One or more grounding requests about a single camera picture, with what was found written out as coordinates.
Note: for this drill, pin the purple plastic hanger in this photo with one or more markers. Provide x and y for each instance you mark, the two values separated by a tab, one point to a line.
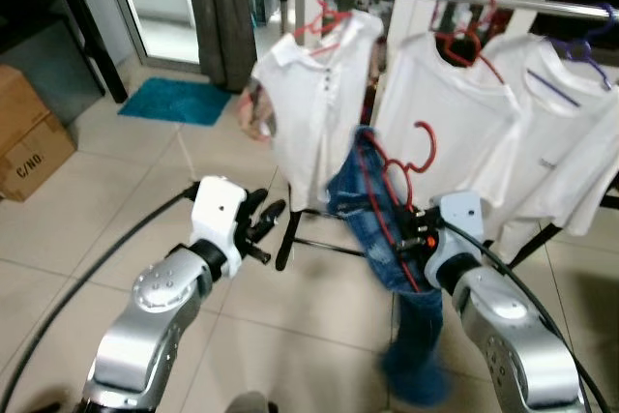
580	50

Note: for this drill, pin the plain white t-shirt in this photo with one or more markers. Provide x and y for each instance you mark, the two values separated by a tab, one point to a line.
445	123

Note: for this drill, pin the white polo shirt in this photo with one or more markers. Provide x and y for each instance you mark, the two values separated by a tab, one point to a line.
309	113

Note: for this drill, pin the cardboard box black print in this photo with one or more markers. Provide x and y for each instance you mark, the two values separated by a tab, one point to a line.
29	142

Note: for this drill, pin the teal floor mat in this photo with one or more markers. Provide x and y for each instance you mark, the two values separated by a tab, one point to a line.
174	102

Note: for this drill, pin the black desk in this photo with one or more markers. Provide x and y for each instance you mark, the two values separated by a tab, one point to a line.
58	7

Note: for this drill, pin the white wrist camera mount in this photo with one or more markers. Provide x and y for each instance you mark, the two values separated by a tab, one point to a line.
459	215
218	210

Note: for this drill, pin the grey robot left leg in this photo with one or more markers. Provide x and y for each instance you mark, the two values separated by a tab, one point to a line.
250	403

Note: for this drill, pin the grey curtain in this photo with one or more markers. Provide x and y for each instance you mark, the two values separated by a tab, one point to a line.
221	16

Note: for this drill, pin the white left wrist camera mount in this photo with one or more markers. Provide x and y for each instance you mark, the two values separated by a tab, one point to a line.
218	210

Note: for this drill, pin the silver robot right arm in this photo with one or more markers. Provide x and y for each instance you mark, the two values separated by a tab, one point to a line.
503	336

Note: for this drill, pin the white t-shirt grey print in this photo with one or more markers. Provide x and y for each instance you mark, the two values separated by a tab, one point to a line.
561	162

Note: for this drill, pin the beige patterned garment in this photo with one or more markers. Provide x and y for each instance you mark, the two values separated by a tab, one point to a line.
256	113

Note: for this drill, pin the red plastic hanger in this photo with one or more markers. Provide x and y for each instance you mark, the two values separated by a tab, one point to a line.
334	16
455	45
432	142

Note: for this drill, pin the blue denim jeans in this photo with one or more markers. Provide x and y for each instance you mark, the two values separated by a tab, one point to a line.
363	200

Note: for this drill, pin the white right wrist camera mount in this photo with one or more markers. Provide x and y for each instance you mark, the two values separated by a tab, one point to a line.
459	215

